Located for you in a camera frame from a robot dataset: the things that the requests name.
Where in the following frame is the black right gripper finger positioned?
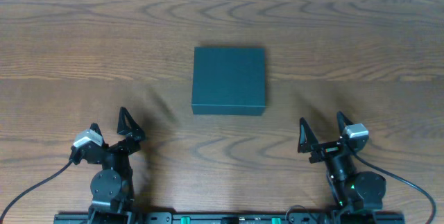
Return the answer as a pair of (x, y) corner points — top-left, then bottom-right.
(298, 117), (318, 153)
(336, 111), (353, 134)

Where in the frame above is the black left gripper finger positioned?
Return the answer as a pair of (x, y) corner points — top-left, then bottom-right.
(117, 107), (145, 140)
(89, 123), (103, 139)

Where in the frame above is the black gift box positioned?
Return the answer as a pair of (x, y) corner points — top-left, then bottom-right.
(191, 46), (266, 116)

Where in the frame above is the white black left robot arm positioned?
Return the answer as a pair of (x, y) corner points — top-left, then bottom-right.
(69, 107), (146, 223)

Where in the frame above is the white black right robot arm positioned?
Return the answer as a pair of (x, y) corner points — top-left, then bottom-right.
(298, 112), (386, 223)

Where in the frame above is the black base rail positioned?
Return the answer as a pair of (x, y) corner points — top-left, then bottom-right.
(53, 212), (405, 224)

